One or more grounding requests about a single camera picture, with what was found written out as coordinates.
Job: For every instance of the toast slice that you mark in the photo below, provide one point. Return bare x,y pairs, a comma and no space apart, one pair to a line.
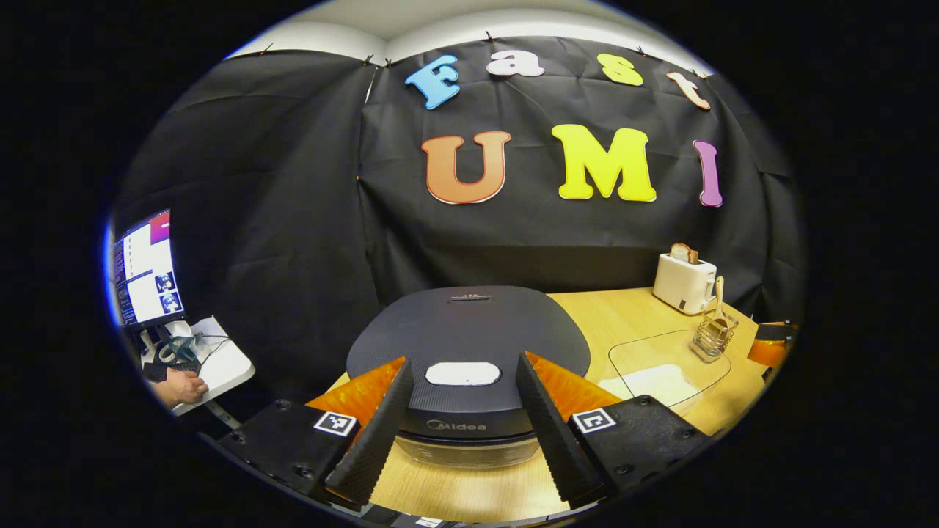
684,254

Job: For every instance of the clear glass rice dish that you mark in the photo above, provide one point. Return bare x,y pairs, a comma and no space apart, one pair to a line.
660,352

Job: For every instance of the black keyboard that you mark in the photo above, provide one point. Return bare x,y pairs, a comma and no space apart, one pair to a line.
158,370

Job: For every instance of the wooden spoon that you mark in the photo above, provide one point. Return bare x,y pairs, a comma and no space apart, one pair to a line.
719,301

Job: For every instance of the grey rice cooker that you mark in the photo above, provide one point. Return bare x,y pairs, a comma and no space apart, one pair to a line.
469,330

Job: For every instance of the white rice heap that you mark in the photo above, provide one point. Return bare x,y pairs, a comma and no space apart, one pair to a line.
653,383

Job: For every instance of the black backdrop cloth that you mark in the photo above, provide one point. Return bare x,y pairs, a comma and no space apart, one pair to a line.
293,183

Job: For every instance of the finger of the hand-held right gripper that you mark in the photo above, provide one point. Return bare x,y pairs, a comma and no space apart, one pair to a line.
769,352

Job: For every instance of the teal object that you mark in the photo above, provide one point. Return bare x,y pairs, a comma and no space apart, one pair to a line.
180,352

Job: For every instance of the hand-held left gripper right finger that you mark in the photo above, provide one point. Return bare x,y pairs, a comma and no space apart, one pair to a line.
554,440

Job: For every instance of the white side table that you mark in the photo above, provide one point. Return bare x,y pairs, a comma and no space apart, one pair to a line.
227,367

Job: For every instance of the computer monitor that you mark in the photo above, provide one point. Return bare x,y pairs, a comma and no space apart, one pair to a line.
150,271

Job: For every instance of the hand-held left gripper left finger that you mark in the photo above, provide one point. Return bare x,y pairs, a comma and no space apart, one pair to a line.
381,440

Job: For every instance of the white toaster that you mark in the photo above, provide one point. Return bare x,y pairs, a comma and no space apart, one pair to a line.
682,286

